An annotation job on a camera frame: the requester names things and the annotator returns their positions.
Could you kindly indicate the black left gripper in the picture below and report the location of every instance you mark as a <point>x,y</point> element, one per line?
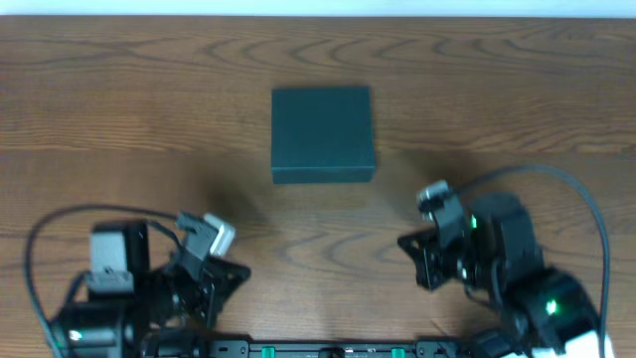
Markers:
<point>214,286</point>

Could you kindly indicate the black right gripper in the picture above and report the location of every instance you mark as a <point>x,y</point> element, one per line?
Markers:
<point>432,260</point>

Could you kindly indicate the dark green box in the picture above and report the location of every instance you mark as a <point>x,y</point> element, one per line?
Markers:
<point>322,135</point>

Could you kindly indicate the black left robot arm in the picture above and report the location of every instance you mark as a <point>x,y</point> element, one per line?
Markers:
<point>121,299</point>

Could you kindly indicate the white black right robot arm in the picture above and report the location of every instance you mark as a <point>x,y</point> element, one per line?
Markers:
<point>490,245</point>

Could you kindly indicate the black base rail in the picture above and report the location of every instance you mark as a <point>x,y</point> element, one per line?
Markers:
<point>200,348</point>

